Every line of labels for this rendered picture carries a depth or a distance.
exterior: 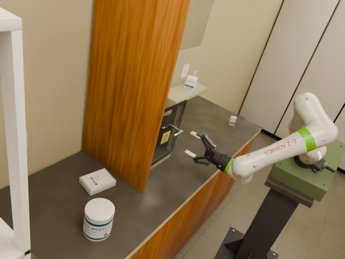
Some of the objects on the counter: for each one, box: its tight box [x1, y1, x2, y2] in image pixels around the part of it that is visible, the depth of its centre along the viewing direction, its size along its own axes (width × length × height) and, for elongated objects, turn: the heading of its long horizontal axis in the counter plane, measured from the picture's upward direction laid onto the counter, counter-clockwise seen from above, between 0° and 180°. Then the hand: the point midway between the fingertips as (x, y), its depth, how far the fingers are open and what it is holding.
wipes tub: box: [83, 198, 115, 242], centre depth 137 cm, size 13×13×15 cm
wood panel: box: [83, 0, 191, 193], centre depth 142 cm, size 49×3×140 cm, turn 35°
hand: (189, 142), depth 174 cm, fingers open, 13 cm apart
